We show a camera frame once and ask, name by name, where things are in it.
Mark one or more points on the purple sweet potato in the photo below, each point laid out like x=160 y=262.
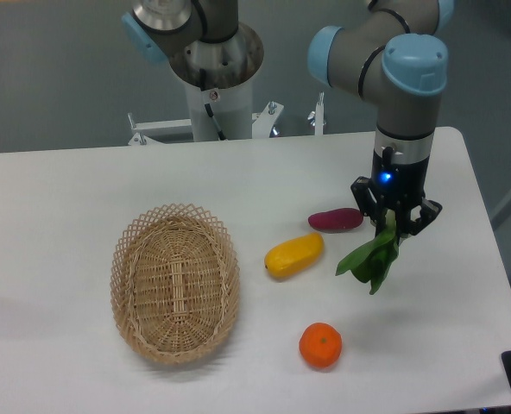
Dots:
x=338 y=220

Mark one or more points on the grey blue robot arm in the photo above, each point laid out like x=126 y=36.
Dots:
x=394 y=61

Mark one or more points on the orange tangerine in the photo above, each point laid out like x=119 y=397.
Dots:
x=320 y=345

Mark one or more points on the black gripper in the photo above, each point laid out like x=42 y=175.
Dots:
x=398 y=177

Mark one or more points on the yellow mango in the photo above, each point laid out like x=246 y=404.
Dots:
x=294 y=256

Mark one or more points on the green leafy vegetable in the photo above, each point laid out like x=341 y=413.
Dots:
x=370 y=263

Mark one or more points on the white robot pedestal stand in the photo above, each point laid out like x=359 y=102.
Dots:
x=218 y=82

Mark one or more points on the oval wicker basket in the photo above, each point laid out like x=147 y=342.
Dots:
x=175 y=284

